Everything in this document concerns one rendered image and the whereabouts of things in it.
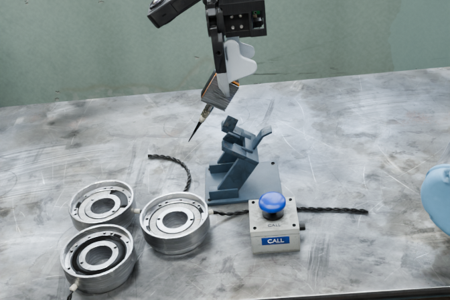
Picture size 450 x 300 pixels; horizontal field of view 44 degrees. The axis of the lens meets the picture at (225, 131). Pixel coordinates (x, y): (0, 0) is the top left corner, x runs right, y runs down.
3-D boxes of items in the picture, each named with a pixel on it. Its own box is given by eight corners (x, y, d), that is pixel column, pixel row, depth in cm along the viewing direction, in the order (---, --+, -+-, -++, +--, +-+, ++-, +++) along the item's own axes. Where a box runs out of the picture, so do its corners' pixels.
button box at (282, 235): (252, 254, 81) (250, 230, 78) (250, 221, 87) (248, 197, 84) (308, 251, 80) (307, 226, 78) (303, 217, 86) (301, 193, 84)
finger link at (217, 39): (226, 76, 78) (219, 15, 74) (215, 77, 78) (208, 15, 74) (226, 65, 82) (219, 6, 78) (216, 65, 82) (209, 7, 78)
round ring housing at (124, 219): (64, 240, 88) (57, 221, 85) (88, 197, 96) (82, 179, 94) (127, 243, 86) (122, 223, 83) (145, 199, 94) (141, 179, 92)
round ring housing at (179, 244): (155, 267, 81) (150, 247, 79) (136, 223, 89) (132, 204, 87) (221, 243, 84) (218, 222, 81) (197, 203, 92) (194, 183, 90)
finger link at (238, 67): (260, 100, 81) (254, 39, 77) (219, 104, 81) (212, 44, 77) (258, 92, 84) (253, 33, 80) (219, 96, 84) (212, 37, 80)
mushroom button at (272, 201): (260, 234, 81) (258, 208, 78) (259, 215, 84) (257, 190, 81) (288, 232, 81) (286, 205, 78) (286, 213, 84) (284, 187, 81)
